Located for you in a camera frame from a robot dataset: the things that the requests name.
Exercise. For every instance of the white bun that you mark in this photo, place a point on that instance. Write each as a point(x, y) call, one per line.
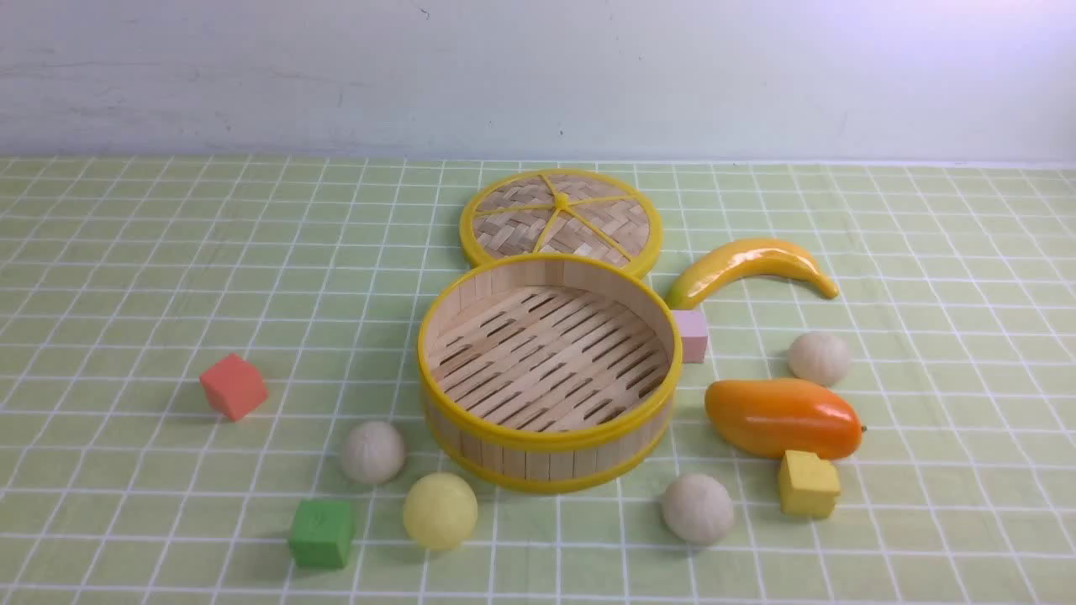
point(820, 357)
point(697, 509)
point(374, 452)

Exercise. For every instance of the yellow bun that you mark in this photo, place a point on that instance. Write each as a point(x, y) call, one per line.
point(440, 511)

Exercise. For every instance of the bamboo steamer tray yellow rim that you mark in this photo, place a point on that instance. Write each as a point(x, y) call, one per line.
point(548, 373)

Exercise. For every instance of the woven bamboo steamer lid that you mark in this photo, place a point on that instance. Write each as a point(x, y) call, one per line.
point(563, 211)

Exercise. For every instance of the pink foam cube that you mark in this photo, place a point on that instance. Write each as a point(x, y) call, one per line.
point(694, 334)

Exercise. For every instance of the yellow toy banana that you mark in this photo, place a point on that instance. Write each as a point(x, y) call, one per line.
point(745, 258)

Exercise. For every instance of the orange toy mango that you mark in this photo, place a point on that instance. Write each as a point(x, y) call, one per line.
point(765, 418)

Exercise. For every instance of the green foam cube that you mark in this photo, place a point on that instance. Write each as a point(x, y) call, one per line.
point(321, 534)

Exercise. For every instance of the red foam cube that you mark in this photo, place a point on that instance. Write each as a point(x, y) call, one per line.
point(234, 387)

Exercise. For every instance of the yellow foam cube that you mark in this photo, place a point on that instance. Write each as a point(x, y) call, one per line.
point(808, 486)

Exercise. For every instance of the green checkered tablecloth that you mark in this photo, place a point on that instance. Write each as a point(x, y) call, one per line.
point(124, 279)

